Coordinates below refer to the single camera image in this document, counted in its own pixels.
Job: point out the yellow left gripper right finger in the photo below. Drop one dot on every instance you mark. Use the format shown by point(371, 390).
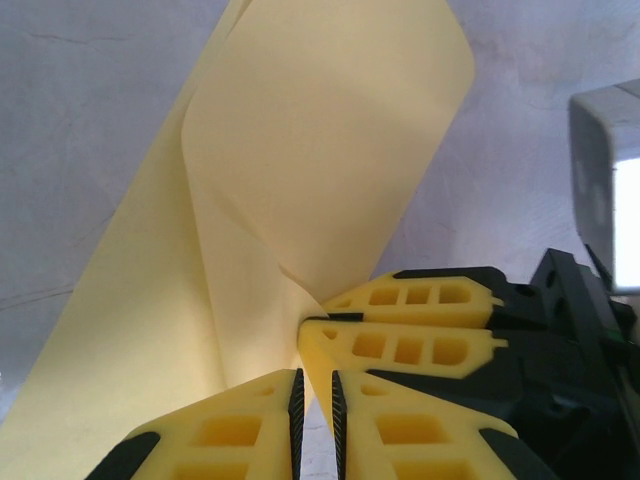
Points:
point(410, 440)

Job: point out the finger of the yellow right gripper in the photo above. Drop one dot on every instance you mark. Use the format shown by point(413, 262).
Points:
point(340, 345)
point(360, 302)

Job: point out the yellow cloth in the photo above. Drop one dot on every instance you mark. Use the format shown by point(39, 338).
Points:
point(300, 150)

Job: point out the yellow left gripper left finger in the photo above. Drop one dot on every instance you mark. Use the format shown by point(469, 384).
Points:
point(225, 435)

